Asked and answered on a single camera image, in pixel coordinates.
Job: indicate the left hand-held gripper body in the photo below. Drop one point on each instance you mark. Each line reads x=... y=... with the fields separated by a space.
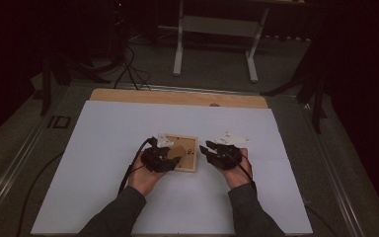
x=156 y=161

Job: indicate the white table sheet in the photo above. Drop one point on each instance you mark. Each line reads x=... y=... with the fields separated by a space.
x=112 y=138

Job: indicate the black tripod stand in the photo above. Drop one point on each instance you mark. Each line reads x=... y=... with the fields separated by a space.
x=316 y=89
x=47 y=82

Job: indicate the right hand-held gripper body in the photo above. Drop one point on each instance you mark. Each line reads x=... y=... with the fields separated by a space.
x=227 y=158

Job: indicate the person's left hand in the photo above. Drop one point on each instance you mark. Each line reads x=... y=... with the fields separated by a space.
x=144 y=179

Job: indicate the wooden table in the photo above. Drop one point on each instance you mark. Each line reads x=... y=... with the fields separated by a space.
x=177 y=97

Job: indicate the wooden picture frame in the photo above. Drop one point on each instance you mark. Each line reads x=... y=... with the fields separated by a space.
x=187 y=154

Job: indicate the aluminium rail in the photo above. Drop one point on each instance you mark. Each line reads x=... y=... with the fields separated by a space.
x=335 y=171
x=184 y=89
x=10 y=174

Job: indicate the person's right hand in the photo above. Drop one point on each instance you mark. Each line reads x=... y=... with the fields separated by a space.
x=238 y=176

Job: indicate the black rectangular bracket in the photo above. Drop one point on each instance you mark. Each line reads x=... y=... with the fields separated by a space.
x=59 y=121

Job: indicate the white metal stand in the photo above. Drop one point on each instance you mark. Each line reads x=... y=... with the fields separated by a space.
x=217 y=26

